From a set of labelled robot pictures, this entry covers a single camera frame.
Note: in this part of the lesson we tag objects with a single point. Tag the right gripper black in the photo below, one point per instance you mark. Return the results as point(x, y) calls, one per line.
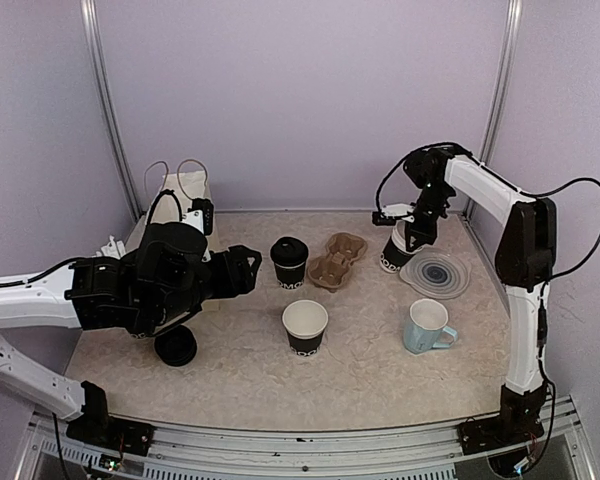
point(427, 234)

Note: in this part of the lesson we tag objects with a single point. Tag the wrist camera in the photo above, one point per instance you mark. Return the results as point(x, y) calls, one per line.
point(389, 215)
point(200, 215)

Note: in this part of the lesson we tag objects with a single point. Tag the brown pulp cup carrier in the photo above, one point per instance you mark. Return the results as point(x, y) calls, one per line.
point(333, 270)

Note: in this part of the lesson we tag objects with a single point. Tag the aluminium corner post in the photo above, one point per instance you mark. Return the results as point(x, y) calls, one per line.
point(506, 62)
point(96, 51)

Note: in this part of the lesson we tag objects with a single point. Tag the beige paper bag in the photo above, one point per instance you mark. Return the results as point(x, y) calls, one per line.
point(189, 180)

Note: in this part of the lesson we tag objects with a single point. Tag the light blue ceramic mug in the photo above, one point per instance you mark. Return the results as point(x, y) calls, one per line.
point(427, 328)

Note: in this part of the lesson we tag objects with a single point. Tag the left aluminium corner post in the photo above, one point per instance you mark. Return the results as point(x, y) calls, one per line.
point(96, 51)

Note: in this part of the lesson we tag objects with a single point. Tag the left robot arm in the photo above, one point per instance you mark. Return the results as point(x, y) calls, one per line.
point(149, 291)

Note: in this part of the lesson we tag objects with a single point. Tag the black cup holding straws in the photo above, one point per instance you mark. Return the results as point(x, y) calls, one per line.
point(141, 335)

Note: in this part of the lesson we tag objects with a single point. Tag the bundle of white straws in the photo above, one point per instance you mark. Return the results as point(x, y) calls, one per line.
point(113, 248)

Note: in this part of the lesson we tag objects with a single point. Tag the right aluminium corner post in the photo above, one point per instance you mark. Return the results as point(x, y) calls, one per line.
point(506, 62)

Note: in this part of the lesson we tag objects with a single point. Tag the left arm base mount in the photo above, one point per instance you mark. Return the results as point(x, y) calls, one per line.
point(95, 426)

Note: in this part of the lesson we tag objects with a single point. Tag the stack of black lids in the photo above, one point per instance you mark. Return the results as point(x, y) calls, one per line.
point(176, 348)

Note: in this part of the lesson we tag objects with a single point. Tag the aluminium front rail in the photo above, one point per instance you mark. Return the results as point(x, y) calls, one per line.
point(430, 451)

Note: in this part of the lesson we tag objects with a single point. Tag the black plastic cup lid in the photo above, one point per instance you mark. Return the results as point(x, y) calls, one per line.
point(289, 252)

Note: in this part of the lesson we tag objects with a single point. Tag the grey swirl silicone lid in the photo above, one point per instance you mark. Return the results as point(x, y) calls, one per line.
point(436, 274)

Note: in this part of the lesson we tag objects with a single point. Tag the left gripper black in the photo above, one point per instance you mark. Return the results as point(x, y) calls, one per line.
point(243, 279)

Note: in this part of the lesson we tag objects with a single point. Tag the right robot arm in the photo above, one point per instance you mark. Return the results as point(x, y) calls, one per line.
point(524, 259)

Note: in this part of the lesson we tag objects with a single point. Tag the stack of paper cups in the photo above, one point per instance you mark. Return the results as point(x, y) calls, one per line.
point(395, 254)

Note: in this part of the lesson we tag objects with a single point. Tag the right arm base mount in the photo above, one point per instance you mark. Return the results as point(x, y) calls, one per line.
point(500, 430)

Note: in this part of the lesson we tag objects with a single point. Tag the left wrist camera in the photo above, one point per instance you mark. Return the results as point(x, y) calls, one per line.
point(200, 215)

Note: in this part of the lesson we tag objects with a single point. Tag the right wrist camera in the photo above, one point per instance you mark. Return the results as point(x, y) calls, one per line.
point(389, 215)

